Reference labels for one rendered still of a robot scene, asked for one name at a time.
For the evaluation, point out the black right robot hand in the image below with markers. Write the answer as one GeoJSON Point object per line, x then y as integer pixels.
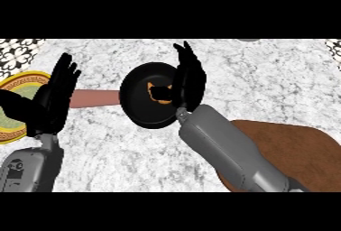
{"type": "Point", "coordinates": [190, 81]}

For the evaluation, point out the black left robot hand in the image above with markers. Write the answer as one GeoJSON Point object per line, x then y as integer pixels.
{"type": "Point", "coordinates": [53, 105]}

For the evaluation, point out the golden brown croissant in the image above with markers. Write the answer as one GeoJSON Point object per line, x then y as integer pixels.
{"type": "Point", "coordinates": [150, 90]}

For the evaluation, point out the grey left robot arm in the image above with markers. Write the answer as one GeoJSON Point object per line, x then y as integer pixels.
{"type": "Point", "coordinates": [26, 168]}

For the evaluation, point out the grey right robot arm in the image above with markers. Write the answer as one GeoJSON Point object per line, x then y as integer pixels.
{"type": "Point", "coordinates": [226, 147]}

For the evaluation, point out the brown wooden cutting board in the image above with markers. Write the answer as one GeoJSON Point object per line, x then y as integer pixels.
{"type": "Point", "coordinates": [301, 156]}

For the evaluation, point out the green plate with yellow rim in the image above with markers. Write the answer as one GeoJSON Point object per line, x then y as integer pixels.
{"type": "Point", "coordinates": [22, 88]}

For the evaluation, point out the grey object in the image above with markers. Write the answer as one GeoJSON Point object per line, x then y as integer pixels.
{"type": "Point", "coordinates": [248, 39]}

